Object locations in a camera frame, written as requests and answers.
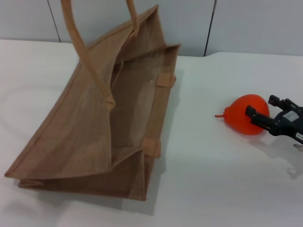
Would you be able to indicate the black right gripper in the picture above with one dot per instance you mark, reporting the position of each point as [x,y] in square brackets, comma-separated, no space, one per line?
[288,125]

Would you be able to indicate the orange toy fruit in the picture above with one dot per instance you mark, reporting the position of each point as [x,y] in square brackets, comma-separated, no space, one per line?
[236,116]

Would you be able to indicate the brown jute handbag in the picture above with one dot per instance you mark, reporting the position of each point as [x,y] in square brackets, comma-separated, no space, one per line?
[94,132]

